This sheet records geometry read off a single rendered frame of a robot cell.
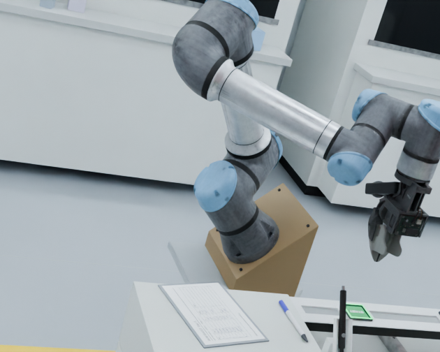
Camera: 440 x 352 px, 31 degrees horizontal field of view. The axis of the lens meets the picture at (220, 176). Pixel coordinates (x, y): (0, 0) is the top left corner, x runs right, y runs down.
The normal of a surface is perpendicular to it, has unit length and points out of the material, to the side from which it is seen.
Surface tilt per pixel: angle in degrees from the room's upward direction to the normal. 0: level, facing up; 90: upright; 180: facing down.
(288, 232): 44
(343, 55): 90
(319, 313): 0
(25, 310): 0
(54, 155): 90
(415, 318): 0
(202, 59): 54
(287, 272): 90
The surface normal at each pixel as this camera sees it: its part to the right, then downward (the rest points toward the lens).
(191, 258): 0.25, -0.90
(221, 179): -0.53, -0.62
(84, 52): 0.26, 0.43
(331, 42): -0.93, -0.13
